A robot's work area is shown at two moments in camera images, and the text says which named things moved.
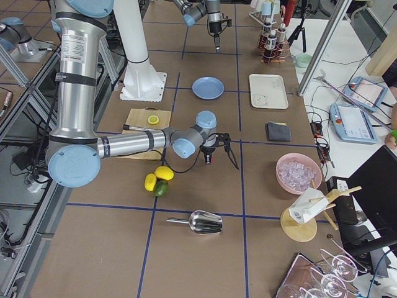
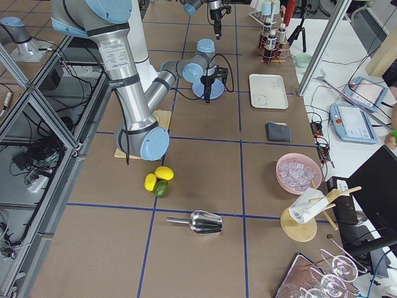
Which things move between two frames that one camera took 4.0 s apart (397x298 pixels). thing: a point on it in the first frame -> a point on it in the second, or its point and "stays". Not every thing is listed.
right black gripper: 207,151 -> 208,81
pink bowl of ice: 296,172 stays
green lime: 161,188 stays
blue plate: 207,87 stays
